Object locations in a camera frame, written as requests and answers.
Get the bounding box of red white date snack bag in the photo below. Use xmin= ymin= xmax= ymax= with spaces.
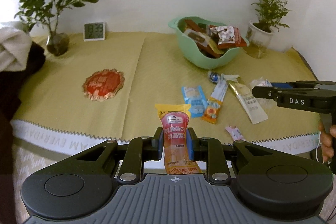
xmin=210 ymin=25 xmax=247 ymax=50

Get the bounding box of small pink white candy packet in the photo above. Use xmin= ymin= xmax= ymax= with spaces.
xmin=226 ymin=126 xmax=245 ymax=141

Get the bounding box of orange white snack stick packet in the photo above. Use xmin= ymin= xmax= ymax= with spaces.
xmin=202 ymin=74 xmax=228 ymax=124

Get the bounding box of long cream snack packet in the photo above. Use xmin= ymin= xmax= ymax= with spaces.
xmin=225 ymin=75 xmax=268 ymax=124

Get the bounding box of yellow-green table cloth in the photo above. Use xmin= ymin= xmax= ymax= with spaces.
xmin=11 ymin=32 xmax=319 ymax=150

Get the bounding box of white pot with plant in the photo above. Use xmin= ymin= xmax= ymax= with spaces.
xmin=245 ymin=0 xmax=289 ymax=59

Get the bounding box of white folded towel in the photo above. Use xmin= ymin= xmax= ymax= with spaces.
xmin=0 ymin=21 xmax=32 ymax=72

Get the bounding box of small white round snack packet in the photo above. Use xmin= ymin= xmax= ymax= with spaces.
xmin=250 ymin=77 xmax=273 ymax=89

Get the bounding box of light blue snack packet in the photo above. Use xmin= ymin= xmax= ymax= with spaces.
xmin=182 ymin=85 xmax=207 ymax=118

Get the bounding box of red-brown snack bar wrapper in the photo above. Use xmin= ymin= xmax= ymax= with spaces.
xmin=185 ymin=19 xmax=206 ymax=34

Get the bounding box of clear packet brown cake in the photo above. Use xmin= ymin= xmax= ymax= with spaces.
xmin=184 ymin=28 xmax=210 ymax=47

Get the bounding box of mint green plastic bowl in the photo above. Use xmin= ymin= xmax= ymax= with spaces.
xmin=168 ymin=16 xmax=249 ymax=69

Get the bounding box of brown and tan snack bar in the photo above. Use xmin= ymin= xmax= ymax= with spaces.
xmin=196 ymin=40 xmax=225 ymax=59

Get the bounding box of blue foil candy ball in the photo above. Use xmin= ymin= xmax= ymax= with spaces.
xmin=208 ymin=71 xmax=221 ymax=84

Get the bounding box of round red paper coaster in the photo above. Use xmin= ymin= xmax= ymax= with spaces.
xmin=82 ymin=69 xmax=125 ymax=102

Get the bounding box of red and pink jelly packet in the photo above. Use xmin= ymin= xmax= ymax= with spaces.
xmin=155 ymin=104 xmax=202 ymax=174

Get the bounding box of right hand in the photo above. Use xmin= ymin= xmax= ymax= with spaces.
xmin=318 ymin=121 xmax=336 ymax=162

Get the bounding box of white digital clock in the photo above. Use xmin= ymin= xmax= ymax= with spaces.
xmin=83 ymin=22 xmax=105 ymax=42

